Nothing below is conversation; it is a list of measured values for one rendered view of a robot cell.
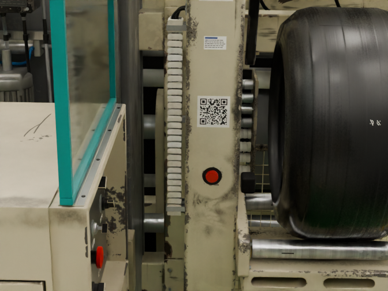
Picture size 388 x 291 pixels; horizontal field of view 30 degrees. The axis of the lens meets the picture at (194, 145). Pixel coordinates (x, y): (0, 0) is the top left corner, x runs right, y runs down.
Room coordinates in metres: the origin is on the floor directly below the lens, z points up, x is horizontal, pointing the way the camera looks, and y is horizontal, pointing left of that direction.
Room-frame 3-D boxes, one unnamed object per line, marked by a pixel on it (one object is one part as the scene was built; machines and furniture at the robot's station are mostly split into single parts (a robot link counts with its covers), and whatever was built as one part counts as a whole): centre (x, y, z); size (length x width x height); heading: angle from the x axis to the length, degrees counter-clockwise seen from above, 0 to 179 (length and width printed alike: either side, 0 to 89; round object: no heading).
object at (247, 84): (2.07, -0.08, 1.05); 0.20 x 0.15 x 0.30; 90
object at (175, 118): (1.64, 0.04, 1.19); 0.05 x 0.04 x 0.48; 0
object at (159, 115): (2.51, 0.10, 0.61); 0.33 x 0.06 x 0.86; 0
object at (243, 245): (1.69, -0.12, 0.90); 0.40 x 0.03 x 0.10; 0
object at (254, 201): (1.83, -0.31, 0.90); 0.35 x 0.05 x 0.05; 90
